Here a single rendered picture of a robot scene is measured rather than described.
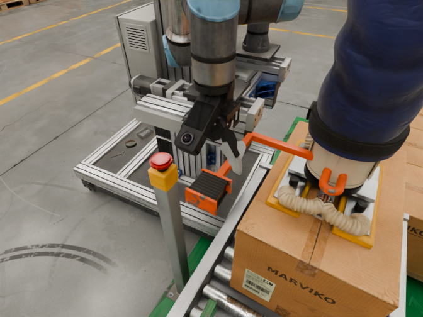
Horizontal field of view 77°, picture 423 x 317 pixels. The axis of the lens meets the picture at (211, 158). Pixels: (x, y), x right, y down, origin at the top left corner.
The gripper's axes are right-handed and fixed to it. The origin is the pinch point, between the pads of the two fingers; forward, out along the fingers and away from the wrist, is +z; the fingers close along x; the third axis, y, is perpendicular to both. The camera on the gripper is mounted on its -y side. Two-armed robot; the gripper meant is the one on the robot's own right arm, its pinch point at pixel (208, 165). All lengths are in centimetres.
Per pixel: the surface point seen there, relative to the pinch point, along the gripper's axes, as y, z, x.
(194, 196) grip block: -4.2, 7.4, 1.4
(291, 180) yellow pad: 21.9, 17.0, -15.8
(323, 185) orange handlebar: 15.1, 7.9, -24.2
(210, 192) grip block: -2.0, 6.3, -1.7
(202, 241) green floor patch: 38, 117, 28
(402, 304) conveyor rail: 25, 57, -63
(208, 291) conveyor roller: -4, 62, -2
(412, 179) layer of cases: 100, 62, -67
